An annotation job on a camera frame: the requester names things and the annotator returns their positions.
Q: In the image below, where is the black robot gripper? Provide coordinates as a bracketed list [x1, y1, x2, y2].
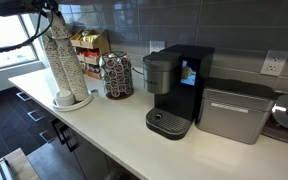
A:
[0, 0, 58, 17]

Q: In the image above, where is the left tall paper cup stack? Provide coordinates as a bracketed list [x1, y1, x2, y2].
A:
[42, 35, 70, 90]

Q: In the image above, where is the tall paper cup stack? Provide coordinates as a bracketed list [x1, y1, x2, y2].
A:
[53, 38, 89, 101]
[42, 35, 70, 90]

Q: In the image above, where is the short white lid stack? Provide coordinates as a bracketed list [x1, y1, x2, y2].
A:
[55, 90, 75, 106]

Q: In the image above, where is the right tall paper cup stack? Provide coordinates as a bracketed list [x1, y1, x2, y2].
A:
[53, 38, 89, 101]

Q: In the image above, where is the round white tray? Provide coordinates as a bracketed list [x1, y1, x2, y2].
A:
[52, 90, 93, 112]

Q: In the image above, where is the wooden tea bag organizer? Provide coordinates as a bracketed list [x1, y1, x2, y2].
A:
[70, 29, 110, 79]

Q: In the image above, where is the coffee pod carousel rack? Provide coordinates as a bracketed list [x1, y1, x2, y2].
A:
[99, 51, 133, 100]

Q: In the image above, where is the black silver coffee machine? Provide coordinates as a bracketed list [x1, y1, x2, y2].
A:
[143, 45, 215, 140]

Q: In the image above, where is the grey metal box appliance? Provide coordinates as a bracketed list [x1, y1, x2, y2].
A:
[195, 78, 277, 144]

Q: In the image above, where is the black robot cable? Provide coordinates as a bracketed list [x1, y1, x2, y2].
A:
[0, 8, 54, 55]

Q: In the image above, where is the black cabinet handle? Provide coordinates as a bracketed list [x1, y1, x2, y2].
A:
[51, 119, 79, 152]

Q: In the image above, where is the white wall outlet left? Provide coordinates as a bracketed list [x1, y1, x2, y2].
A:
[149, 41, 165, 52]

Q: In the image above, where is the white wall outlet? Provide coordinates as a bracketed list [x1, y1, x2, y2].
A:
[260, 50, 288, 76]
[149, 41, 165, 52]

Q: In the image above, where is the white wall outlet right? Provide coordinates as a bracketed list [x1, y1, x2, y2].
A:
[260, 50, 288, 76]

